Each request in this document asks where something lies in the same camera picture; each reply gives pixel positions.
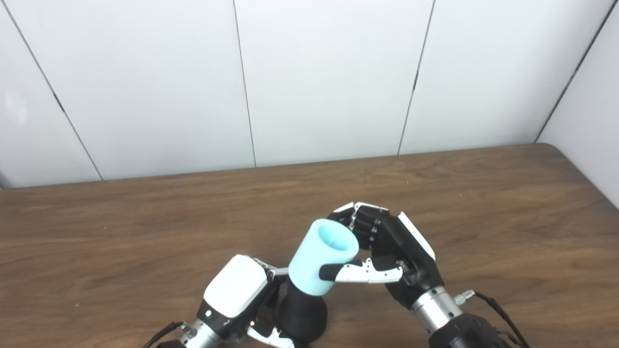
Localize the light-blue hose piece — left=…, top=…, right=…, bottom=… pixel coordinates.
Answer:
left=288, top=218, right=360, bottom=296

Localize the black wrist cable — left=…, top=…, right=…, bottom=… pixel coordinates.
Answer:
left=142, top=321, right=187, bottom=348
left=455, top=289, right=532, bottom=348

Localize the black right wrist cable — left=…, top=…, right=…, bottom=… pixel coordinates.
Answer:
left=455, top=289, right=532, bottom=348

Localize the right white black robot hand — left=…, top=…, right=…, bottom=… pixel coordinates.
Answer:
left=319, top=202, right=444, bottom=310

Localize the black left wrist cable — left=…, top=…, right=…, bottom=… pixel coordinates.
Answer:
left=142, top=321, right=187, bottom=348

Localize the black funnel-shaped nozzle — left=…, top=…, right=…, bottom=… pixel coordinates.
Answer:
left=278, top=280, right=328, bottom=344

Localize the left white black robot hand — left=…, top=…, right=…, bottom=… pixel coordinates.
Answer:
left=197, top=254, right=295, bottom=348

